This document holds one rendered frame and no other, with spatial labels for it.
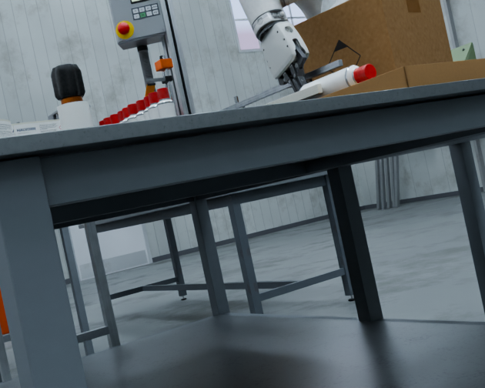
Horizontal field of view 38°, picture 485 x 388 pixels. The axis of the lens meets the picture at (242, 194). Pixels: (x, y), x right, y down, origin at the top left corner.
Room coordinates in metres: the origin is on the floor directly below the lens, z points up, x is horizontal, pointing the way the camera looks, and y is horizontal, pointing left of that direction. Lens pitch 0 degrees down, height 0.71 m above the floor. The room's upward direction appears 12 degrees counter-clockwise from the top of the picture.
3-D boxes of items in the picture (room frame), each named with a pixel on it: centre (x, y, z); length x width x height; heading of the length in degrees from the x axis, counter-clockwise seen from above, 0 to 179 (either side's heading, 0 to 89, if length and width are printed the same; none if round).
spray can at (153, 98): (2.16, 0.20, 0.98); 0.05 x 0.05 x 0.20
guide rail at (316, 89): (1.93, 0.09, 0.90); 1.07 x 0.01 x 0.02; 34
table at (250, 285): (4.82, 0.36, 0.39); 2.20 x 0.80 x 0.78; 34
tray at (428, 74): (1.36, -0.33, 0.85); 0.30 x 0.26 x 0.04; 34
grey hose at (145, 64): (2.39, 0.23, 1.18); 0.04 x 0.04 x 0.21
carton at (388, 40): (1.79, -0.39, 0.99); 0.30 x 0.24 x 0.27; 40
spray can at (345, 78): (1.49, -0.24, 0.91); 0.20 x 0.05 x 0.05; 33
